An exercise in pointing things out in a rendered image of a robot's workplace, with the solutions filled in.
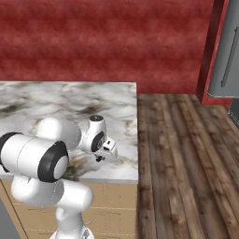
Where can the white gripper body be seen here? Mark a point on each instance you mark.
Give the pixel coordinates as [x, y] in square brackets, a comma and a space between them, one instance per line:
[109, 152]

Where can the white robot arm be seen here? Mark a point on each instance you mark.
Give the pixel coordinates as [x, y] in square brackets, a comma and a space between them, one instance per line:
[34, 155]

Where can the red fridge surround panel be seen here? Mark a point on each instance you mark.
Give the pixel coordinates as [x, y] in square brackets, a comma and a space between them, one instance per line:
[207, 62]

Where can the tan island cabinet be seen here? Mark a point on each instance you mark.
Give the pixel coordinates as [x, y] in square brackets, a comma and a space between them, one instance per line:
[115, 208]

